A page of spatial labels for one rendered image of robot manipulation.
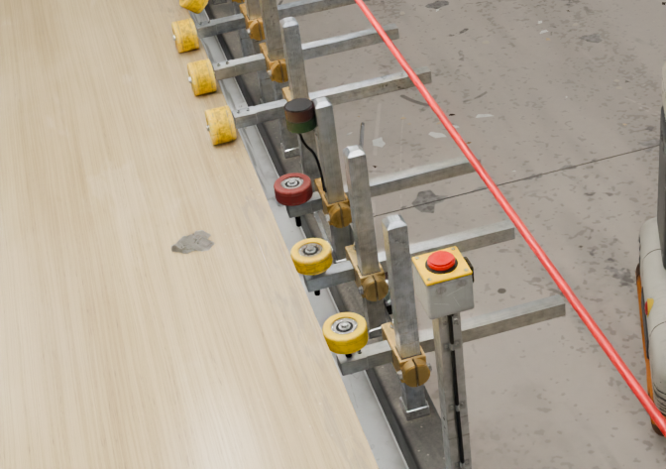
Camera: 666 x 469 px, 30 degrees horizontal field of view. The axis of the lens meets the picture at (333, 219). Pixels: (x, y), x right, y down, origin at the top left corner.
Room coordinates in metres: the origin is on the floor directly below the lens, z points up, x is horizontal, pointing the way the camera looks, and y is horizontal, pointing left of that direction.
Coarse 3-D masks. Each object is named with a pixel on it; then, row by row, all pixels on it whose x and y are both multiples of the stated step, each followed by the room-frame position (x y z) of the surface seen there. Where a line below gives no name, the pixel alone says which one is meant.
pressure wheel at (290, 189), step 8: (280, 176) 2.24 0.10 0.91; (288, 176) 2.24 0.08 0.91; (296, 176) 2.24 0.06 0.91; (304, 176) 2.23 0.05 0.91; (280, 184) 2.21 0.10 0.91; (288, 184) 2.21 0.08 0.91; (296, 184) 2.21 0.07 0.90; (304, 184) 2.20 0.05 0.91; (280, 192) 2.19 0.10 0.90; (288, 192) 2.18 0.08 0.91; (296, 192) 2.18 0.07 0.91; (304, 192) 2.18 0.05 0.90; (312, 192) 2.21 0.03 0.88; (280, 200) 2.19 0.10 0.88; (288, 200) 2.18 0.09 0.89; (296, 200) 2.18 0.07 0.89; (304, 200) 2.18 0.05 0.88; (296, 224) 2.21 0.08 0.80
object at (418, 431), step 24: (216, 0) 3.64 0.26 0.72; (240, 48) 3.31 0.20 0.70; (288, 168) 2.61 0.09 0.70; (312, 216) 2.38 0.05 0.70; (336, 288) 2.11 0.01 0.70; (360, 312) 2.01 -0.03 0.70; (384, 384) 1.78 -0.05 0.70; (384, 408) 1.78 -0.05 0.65; (432, 408) 1.70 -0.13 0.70; (408, 432) 1.64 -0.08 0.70; (432, 432) 1.63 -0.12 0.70; (408, 456) 1.62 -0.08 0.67; (432, 456) 1.58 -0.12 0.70
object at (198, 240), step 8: (200, 232) 2.07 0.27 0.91; (184, 240) 2.05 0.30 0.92; (192, 240) 2.05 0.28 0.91; (200, 240) 2.04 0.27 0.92; (208, 240) 2.05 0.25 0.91; (176, 248) 2.03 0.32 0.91; (184, 248) 2.03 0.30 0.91; (192, 248) 2.03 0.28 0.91; (200, 248) 2.03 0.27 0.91; (208, 248) 2.02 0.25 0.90
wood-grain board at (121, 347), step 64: (0, 0) 3.44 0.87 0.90; (64, 0) 3.37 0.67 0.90; (128, 0) 3.31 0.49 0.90; (0, 64) 3.00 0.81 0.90; (64, 64) 2.95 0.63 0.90; (128, 64) 2.90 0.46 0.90; (0, 128) 2.65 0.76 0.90; (64, 128) 2.61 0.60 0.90; (128, 128) 2.56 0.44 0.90; (192, 128) 2.52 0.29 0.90; (0, 192) 2.36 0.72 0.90; (64, 192) 2.32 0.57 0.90; (128, 192) 2.28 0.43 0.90; (192, 192) 2.24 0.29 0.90; (256, 192) 2.21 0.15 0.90; (0, 256) 2.11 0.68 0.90; (64, 256) 2.07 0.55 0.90; (128, 256) 2.04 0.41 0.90; (192, 256) 2.01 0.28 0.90; (256, 256) 1.98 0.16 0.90; (0, 320) 1.89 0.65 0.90; (64, 320) 1.86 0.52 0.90; (128, 320) 1.83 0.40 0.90; (192, 320) 1.81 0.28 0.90; (256, 320) 1.78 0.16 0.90; (0, 384) 1.70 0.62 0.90; (64, 384) 1.68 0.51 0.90; (128, 384) 1.65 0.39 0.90; (192, 384) 1.63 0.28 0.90; (256, 384) 1.61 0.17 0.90; (320, 384) 1.58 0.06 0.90; (0, 448) 1.54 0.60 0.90; (64, 448) 1.52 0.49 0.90; (128, 448) 1.49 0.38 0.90; (192, 448) 1.47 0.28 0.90; (256, 448) 1.45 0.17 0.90; (320, 448) 1.43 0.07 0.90
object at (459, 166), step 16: (448, 160) 2.29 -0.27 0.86; (464, 160) 2.28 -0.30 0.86; (480, 160) 2.28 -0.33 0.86; (384, 176) 2.26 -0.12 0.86; (400, 176) 2.25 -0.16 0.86; (416, 176) 2.25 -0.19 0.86; (432, 176) 2.26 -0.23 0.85; (448, 176) 2.26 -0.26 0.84; (384, 192) 2.24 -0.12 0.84; (288, 208) 2.20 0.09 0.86; (304, 208) 2.20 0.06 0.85; (320, 208) 2.21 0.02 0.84
